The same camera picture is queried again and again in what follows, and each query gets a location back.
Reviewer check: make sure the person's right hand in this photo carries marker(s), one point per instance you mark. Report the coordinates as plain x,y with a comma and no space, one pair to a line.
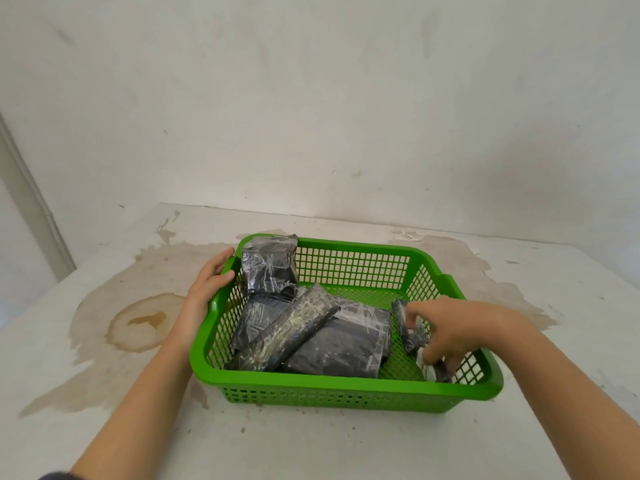
462,327

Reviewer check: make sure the person's left hand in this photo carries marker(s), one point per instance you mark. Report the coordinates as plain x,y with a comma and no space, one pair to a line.
200,299

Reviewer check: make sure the person's left thumb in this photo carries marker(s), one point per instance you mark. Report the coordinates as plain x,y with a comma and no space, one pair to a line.
223,283

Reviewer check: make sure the green plastic basket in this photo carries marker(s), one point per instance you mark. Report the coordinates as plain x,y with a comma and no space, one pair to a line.
350,389

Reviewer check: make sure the black and white small package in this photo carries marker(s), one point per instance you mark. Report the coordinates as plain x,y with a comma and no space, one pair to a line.
434,370

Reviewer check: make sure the person's left forearm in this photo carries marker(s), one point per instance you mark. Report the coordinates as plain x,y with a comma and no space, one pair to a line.
135,414

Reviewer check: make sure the person's right forearm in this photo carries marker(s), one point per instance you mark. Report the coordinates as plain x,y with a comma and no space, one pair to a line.
565,394

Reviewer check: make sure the flat black wrapped package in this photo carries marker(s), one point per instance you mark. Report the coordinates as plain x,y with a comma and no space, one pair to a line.
255,319

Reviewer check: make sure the upright black wrapped package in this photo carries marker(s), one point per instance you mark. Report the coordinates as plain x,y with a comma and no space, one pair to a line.
269,267

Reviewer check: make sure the long black wrapped package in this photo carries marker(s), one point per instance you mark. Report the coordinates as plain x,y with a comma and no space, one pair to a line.
287,329

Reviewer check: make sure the large black wrapped package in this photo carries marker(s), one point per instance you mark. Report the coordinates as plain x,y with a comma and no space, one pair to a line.
345,344

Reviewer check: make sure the dark sleeve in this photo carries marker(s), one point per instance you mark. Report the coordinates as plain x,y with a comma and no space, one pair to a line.
57,476

